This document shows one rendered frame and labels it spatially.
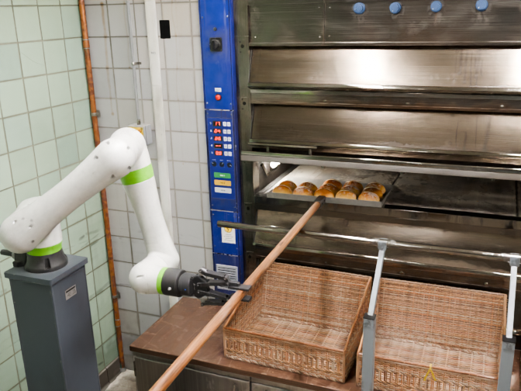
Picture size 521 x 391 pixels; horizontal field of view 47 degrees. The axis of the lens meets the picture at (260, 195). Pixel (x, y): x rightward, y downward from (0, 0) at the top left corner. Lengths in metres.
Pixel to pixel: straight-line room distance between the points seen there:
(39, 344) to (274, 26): 1.62
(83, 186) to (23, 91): 1.08
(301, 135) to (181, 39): 0.74
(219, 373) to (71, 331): 0.74
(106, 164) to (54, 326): 0.68
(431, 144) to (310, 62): 0.63
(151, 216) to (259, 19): 1.12
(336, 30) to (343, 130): 0.43
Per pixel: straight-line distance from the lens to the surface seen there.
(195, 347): 1.64
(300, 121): 2.74
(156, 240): 2.08
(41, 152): 2.98
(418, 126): 2.63
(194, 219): 3.10
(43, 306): 2.23
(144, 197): 2.04
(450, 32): 2.58
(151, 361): 2.89
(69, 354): 2.33
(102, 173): 1.86
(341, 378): 2.56
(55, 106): 3.05
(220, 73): 2.81
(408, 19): 2.59
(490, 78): 2.56
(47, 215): 1.96
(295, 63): 2.71
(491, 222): 2.70
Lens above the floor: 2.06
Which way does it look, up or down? 18 degrees down
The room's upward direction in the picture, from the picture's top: 2 degrees counter-clockwise
